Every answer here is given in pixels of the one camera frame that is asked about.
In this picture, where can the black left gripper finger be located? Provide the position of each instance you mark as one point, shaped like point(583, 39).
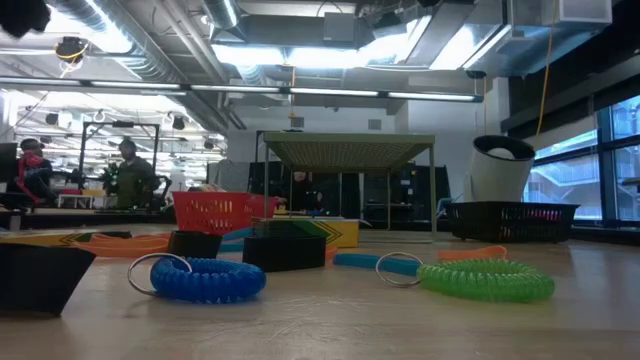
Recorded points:
point(22, 15)

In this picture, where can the yellow crayon box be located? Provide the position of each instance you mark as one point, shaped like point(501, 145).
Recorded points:
point(345, 232)
point(45, 238)

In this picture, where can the linear ceiling light fixture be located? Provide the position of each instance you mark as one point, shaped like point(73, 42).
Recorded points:
point(135, 85)

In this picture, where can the person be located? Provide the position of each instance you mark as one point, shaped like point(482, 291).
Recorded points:
point(32, 170)
point(302, 192)
point(135, 175)

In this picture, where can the red plastic basket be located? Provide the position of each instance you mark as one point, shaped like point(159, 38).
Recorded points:
point(215, 212)

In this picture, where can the blue silicone wristband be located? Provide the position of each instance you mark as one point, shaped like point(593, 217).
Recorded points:
point(360, 261)
point(237, 234)

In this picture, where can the green perforated metal shelf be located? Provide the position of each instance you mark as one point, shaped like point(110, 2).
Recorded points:
point(345, 150)

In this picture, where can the black box centre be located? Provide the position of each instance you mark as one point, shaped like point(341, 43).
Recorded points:
point(285, 255)

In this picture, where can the black cabinet row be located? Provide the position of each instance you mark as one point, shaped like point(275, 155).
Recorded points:
point(400, 190)

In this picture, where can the white bin black rim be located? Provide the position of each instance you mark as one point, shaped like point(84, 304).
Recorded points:
point(500, 175)

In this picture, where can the black plastic basket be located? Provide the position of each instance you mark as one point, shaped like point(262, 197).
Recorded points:
point(510, 222)

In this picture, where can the window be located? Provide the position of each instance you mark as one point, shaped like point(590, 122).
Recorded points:
point(627, 185)

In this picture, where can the silver ventilation duct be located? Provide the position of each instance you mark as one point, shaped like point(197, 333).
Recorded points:
point(140, 60)

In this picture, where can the black frame stand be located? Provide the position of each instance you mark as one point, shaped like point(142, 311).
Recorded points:
point(120, 124)

